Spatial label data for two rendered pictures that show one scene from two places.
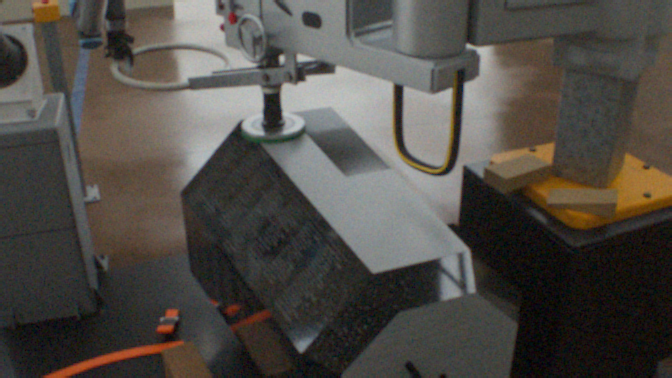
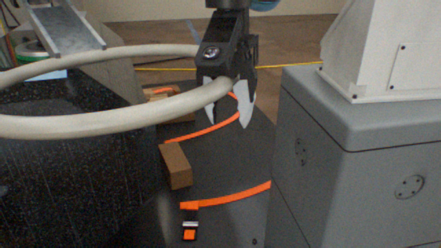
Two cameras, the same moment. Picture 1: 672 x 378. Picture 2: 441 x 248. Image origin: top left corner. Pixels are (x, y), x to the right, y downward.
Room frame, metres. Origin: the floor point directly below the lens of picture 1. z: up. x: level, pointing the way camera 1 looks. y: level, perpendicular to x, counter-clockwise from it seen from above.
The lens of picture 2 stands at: (3.20, 0.93, 1.16)
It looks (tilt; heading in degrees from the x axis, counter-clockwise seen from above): 29 degrees down; 185
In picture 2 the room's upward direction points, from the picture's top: straight up
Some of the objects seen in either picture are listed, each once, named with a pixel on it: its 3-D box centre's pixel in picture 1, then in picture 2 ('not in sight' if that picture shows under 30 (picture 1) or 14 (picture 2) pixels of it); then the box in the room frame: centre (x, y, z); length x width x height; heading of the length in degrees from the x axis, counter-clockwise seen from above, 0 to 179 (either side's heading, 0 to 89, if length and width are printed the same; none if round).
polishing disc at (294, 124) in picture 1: (273, 125); (49, 45); (2.19, 0.23, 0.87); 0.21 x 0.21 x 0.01
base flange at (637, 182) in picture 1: (585, 176); not in sight; (2.00, -0.81, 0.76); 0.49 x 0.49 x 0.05; 23
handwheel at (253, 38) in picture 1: (261, 36); not in sight; (2.02, 0.23, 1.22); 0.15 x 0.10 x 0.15; 44
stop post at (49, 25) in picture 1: (63, 105); not in sight; (3.34, 1.45, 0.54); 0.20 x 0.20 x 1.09; 23
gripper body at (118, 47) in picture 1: (117, 43); (230, 36); (2.70, 0.90, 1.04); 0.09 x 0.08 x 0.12; 163
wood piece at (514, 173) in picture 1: (517, 172); not in sight; (1.95, -0.56, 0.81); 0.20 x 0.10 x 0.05; 121
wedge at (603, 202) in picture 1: (582, 197); not in sight; (1.78, -0.72, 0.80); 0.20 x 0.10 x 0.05; 67
